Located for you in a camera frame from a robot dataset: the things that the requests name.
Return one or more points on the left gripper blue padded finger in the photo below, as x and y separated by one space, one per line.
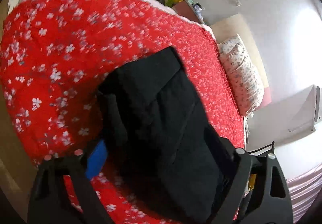
96 160

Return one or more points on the black pants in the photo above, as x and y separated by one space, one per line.
158 136

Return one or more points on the red floral bedspread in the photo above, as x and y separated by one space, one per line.
54 55

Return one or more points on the black wooden chair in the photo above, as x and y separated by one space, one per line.
269 149

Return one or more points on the white floral pillow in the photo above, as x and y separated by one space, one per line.
243 75

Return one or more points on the bedside table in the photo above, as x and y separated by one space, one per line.
186 9

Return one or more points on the pink pillow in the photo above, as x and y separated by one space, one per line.
267 99

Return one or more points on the beige headboard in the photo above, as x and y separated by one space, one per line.
236 24

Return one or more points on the white air conditioner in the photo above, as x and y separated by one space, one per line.
299 113

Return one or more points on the pink striped curtain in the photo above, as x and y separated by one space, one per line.
304 189

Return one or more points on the white wall switch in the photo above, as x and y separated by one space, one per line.
235 3

